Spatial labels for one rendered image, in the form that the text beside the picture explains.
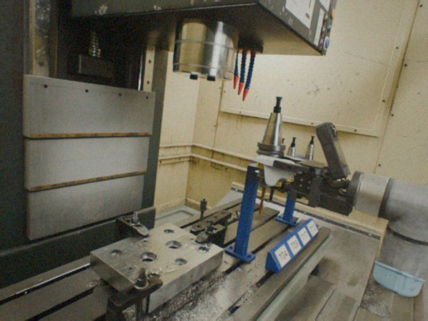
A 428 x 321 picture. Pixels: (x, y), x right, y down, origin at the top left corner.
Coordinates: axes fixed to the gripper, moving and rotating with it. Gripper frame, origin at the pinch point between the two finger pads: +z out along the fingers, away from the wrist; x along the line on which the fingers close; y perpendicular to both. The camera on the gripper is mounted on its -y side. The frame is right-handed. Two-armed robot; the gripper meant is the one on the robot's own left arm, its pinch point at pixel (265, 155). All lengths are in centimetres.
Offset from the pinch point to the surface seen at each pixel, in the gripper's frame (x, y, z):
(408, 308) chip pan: 81, 63, -41
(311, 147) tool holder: 62, 3, 8
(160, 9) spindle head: -11.0, -28.4, 26.8
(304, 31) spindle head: 13.0, -29.8, 1.6
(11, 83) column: -25, -7, 69
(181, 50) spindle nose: -6.8, -20.6, 22.8
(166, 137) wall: 75, 18, 104
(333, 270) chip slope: 75, 58, -10
